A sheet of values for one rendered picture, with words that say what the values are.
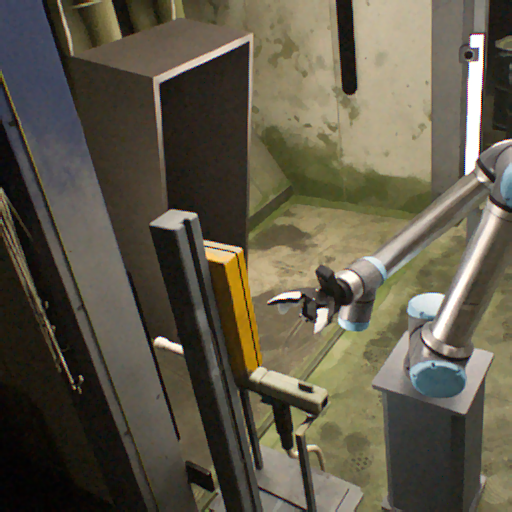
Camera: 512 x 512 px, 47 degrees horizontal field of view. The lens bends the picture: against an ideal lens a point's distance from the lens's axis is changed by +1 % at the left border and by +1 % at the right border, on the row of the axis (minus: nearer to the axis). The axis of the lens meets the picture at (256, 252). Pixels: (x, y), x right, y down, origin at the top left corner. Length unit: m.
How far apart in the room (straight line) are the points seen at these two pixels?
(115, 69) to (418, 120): 2.38
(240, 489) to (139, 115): 1.26
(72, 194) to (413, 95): 2.87
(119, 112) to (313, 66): 2.30
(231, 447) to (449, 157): 3.08
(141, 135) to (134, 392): 0.87
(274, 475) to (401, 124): 2.87
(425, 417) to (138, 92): 1.40
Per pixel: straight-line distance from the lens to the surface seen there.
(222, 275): 0.99
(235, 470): 1.25
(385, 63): 3.97
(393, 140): 4.11
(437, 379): 1.77
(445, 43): 3.81
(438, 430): 2.07
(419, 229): 1.70
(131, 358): 1.66
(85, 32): 3.45
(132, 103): 2.06
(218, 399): 1.12
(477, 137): 2.98
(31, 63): 1.35
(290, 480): 1.60
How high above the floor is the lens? 2.04
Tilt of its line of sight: 30 degrees down
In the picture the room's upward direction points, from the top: 10 degrees counter-clockwise
